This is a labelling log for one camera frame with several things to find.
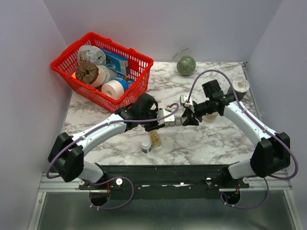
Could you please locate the blue white cardboard box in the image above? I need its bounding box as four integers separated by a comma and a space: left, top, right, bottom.
101, 48, 129, 76

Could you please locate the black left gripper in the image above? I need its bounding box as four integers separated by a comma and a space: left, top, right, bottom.
140, 108, 165, 132

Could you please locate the grey weekly pill organizer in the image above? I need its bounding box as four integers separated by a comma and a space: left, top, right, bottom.
165, 117, 185, 127

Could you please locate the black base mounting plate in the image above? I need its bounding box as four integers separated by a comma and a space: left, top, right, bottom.
79, 164, 249, 200

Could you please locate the red plastic shopping basket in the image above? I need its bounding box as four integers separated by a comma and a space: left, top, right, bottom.
50, 32, 154, 112

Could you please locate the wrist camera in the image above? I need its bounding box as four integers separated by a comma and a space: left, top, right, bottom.
157, 106, 177, 125
179, 94, 193, 107

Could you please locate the white toilet roll blue wrap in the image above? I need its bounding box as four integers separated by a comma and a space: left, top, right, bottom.
101, 78, 129, 100

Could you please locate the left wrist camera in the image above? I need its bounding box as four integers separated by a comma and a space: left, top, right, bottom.
157, 106, 177, 125

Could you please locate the aluminium rail frame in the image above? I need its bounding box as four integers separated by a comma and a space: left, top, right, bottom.
28, 176, 296, 230

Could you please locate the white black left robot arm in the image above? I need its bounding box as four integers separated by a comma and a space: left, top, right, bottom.
47, 93, 159, 189

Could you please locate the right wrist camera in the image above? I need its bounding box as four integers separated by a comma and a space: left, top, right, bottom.
179, 94, 193, 107

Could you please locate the grey bottle white cap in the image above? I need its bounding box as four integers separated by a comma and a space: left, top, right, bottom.
141, 139, 152, 153

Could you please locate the green netted melon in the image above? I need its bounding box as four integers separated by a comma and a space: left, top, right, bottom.
172, 47, 196, 76

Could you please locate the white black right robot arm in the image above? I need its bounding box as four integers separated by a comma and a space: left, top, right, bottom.
144, 80, 290, 188

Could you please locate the clear bottle of yellow pills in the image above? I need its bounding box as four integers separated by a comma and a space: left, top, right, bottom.
149, 130, 162, 148

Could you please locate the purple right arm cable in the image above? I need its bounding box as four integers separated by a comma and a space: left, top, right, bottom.
188, 69, 299, 209

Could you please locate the brown wrapped toilet roll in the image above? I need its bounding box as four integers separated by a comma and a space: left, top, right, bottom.
75, 61, 106, 88

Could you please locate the cream lotion pump bottle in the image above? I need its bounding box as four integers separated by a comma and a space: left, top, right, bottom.
202, 112, 219, 123

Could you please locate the grey wrapped toilet roll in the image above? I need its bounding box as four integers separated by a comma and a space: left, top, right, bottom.
77, 45, 106, 66

